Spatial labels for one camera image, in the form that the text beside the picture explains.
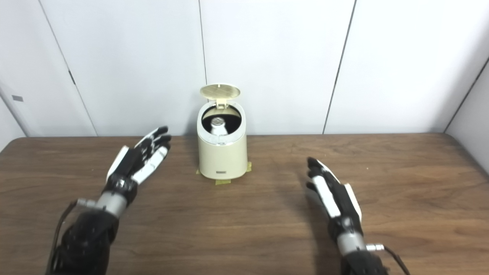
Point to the small white plastic bottle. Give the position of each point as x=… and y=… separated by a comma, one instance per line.
x=218, y=128

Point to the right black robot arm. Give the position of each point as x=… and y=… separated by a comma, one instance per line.
x=361, y=256

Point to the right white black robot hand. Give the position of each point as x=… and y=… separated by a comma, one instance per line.
x=338, y=198

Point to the small gray wall label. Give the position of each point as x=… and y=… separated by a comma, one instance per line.
x=17, y=98

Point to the round cream bin lid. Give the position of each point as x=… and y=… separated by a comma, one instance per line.
x=220, y=91

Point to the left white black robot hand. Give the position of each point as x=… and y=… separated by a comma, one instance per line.
x=131, y=164

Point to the cream-colored bin body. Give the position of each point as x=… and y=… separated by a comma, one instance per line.
x=223, y=158

